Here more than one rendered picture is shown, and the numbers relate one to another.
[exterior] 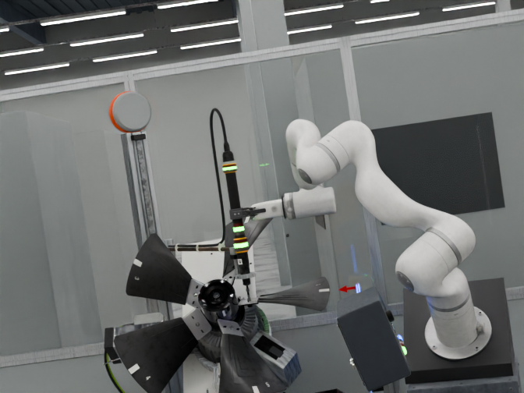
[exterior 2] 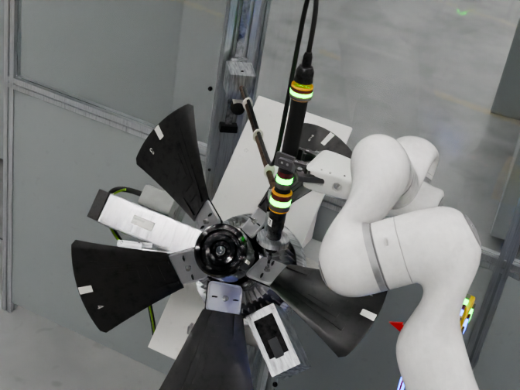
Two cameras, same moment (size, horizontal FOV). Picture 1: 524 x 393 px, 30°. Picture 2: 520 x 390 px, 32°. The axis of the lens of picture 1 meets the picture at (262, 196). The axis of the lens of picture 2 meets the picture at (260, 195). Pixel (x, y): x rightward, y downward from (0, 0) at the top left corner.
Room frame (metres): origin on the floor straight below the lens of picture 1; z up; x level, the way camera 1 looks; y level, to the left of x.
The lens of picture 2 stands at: (1.56, -0.32, 2.30)
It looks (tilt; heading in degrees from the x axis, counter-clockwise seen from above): 30 degrees down; 16
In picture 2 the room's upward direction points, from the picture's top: 10 degrees clockwise
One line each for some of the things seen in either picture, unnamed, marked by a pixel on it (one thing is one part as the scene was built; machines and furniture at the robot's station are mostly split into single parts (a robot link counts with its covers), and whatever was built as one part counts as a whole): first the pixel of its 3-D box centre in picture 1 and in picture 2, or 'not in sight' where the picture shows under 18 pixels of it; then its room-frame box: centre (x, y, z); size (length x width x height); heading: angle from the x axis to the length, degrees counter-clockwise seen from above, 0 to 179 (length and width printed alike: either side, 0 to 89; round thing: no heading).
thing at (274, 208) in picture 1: (270, 208); (337, 175); (3.10, -0.02, 1.46); 0.11 x 0.10 x 0.07; 85
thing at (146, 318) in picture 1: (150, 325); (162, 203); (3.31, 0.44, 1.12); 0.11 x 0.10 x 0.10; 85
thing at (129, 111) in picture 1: (129, 112); not in sight; (3.73, 0.45, 1.88); 0.17 x 0.15 x 0.16; 85
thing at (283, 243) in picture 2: (242, 262); (275, 219); (3.12, 0.09, 1.31); 0.09 x 0.07 x 0.10; 30
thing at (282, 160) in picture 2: (239, 213); (288, 165); (3.08, 0.08, 1.47); 0.07 x 0.03 x 0.03; 85
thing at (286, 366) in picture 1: (274, 358); (278, 342); (3.14, 0.04, 0.98); 0.20 x 0.16 x 0.20; 175
